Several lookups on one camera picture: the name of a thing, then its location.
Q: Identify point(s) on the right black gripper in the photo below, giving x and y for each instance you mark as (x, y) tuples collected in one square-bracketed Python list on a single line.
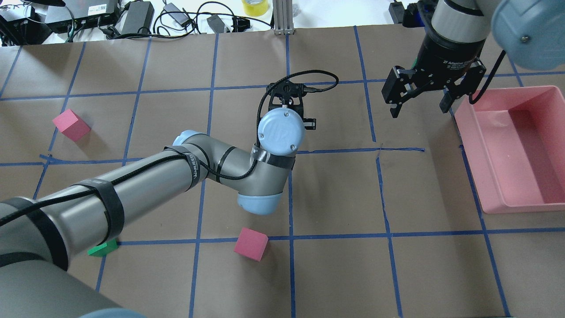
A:
[(446, 55)]

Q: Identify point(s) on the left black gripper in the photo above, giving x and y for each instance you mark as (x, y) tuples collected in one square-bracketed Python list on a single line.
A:
[(310, 124)]

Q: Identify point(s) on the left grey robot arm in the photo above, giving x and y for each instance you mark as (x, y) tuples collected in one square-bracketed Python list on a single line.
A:
[(40, 238)]

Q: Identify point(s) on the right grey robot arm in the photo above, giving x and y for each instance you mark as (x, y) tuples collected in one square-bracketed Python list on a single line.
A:
[(465, 42)]

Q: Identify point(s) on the black power adapter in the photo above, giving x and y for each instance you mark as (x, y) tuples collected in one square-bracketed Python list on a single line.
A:
[(396, 11)]

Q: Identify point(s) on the pink plastic bin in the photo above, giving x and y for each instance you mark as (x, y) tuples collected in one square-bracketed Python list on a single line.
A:
[(514, 140)]

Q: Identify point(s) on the yellow tape roll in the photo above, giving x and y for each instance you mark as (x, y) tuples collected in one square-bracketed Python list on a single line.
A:
[(255, 8)]

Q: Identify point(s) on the pink cube centre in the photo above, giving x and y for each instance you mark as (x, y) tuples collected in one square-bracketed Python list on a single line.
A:
[(251, 244)]

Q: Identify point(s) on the pink cube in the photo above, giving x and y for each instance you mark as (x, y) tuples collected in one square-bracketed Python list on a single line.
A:
[(71, 125), (251, 244)]

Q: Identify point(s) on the pink cube far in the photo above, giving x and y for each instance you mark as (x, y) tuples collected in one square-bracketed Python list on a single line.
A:
[(71, 125)]

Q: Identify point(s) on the green cube far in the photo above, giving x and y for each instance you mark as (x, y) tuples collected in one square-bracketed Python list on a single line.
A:
[(103, 249)]

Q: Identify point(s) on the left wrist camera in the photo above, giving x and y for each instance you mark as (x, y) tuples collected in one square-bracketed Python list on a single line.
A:
[(288, 89)]

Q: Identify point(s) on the aluminium frame post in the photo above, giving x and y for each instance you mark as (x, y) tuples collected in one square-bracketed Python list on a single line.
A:
[(282, 14)]

